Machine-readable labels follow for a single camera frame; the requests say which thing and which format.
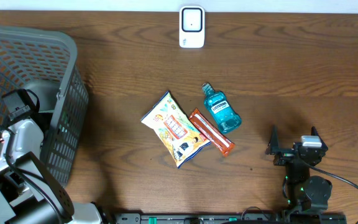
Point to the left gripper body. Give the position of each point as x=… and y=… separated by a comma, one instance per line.
x=46, y=118

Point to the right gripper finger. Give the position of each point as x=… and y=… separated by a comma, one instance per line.
x=314, y=132
x=273, y=145

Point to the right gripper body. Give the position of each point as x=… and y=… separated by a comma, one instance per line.
x=284, y=158

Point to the red snack bar wrapper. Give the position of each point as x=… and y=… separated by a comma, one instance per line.
x=224, y=145

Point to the blue mouthwash bottle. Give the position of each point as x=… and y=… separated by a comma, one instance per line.
x=217, y=104

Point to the yellow snack bag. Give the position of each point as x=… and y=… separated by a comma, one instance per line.
x=172, y=126

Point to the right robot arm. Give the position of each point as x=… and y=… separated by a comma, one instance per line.
x=307, y=195

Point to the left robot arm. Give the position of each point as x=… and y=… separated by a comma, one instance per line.
x=28, y=191

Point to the white barcode scanner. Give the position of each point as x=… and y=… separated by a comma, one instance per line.
x=191, y=27

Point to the grey plastic shopping basket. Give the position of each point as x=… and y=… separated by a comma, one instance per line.
x=45, y=62

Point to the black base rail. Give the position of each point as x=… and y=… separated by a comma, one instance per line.
x=252, y=216

